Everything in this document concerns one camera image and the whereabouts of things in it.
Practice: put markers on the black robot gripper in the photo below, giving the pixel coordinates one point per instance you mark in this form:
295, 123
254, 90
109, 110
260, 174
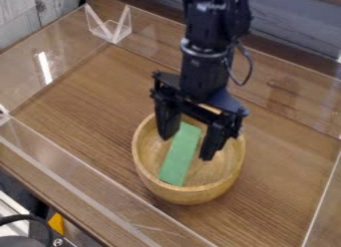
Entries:
196, 93

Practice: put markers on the green rectangular block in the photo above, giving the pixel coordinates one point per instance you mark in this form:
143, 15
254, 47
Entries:
180, 156

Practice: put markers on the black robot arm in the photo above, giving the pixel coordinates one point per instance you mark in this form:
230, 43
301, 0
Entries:
216, 23

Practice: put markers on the brown wooden bowl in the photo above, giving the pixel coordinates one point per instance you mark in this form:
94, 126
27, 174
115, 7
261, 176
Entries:
209, 178

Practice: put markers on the clear acrylic tray walls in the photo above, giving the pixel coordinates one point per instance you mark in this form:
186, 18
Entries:
77, 96

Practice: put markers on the yellow label on equipment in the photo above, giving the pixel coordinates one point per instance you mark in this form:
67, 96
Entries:
57, 223

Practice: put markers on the black equipment with screw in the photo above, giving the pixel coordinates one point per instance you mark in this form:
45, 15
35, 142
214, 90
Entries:
42, 234

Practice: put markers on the clear acrylic corner bracket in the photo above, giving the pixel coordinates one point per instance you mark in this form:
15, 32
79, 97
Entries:
113, 31

